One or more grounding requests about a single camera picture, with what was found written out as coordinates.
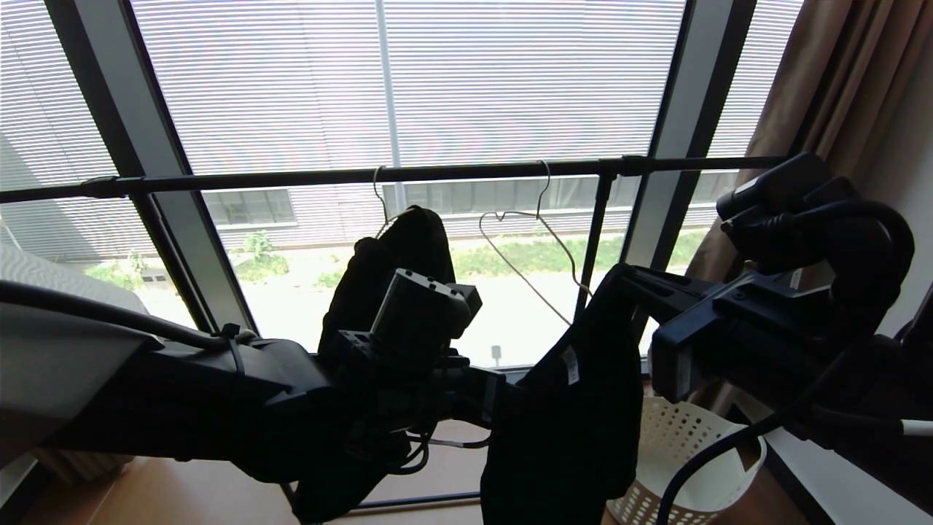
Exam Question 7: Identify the black shorts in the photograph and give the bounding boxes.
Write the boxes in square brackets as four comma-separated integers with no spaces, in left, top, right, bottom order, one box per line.
[292,204,458,524]

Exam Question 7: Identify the white laundry basket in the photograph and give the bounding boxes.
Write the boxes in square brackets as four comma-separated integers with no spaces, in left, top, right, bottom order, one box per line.
[604,395,768,525]

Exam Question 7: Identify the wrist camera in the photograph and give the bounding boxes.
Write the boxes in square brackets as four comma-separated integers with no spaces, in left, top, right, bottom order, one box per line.
[335,267,483,359]
[647,303,730,404]

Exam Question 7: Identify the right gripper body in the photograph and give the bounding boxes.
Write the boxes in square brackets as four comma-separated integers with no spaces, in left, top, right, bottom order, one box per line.
[698,270,855,352]

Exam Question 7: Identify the window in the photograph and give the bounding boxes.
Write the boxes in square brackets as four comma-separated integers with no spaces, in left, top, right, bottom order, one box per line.
[0,0,804,511]

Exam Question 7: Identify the brown curtain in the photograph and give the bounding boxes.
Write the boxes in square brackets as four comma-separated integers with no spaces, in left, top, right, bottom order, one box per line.
[684,0,909,418]

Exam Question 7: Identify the black garment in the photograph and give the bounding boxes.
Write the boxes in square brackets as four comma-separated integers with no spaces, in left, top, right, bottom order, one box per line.
[479,262,647,525]

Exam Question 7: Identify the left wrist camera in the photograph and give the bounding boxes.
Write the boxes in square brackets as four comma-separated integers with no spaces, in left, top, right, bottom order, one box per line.
[335,267,483,359]

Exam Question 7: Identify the black cable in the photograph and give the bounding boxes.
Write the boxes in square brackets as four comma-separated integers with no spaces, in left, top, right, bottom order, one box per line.
[655,349,862,525]

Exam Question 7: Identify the black clothes rack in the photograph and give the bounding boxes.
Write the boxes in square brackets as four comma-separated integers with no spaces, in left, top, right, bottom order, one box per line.
[0,154,789,511]

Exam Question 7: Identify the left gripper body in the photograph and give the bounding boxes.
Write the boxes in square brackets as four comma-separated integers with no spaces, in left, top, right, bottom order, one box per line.
[407,356,510,432]

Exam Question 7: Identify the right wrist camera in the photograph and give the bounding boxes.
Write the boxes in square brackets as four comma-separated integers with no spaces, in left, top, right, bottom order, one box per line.
[647,303,730,404]

